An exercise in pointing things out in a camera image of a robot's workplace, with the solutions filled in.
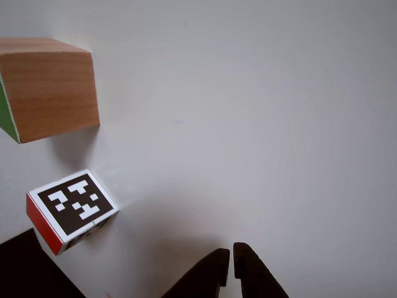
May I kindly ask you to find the multicolour cube with marker tag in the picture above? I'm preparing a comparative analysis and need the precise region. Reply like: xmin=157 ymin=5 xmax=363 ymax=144
xmin=26 ymin=168 xmax=120 ymax=256

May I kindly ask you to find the wooden cube with green face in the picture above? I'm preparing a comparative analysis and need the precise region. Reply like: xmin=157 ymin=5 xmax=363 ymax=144
xmin=0 ymin=37 xmax=100 ymax=144

